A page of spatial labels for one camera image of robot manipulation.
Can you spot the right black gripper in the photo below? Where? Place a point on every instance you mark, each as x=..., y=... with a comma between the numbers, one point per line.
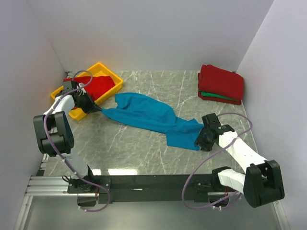
x=205, y=147

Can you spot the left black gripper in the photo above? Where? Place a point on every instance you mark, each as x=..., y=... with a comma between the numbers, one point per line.
x=92, y=107

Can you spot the blue t shirt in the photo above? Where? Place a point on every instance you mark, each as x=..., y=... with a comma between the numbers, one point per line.
x=141, y=111

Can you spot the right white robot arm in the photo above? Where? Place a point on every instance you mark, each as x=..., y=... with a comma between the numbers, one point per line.
x=261, y=182

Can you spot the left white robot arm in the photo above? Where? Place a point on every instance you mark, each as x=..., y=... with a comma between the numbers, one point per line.
x=55, y=138

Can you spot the red t shirt in tray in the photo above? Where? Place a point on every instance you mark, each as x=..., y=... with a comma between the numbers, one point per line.
x=85, y=98

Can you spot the yellow plastic tray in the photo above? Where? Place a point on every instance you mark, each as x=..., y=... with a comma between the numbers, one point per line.
x=105, y=83

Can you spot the folded green shirt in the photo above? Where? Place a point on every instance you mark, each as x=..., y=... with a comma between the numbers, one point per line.
x=208, y=94

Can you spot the folded dark red shirt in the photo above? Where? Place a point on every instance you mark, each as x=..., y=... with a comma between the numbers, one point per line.
x=219, y=81

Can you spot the black base beam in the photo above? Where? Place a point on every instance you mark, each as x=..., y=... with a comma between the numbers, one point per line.
x=144, y=188

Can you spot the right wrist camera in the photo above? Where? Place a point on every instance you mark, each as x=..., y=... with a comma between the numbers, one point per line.
x=211, y=120

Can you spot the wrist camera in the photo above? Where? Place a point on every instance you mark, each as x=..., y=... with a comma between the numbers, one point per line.
x=211, y=120
x=70, y=85

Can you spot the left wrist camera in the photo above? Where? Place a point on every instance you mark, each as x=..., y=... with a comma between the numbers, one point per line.
x=70, y=85

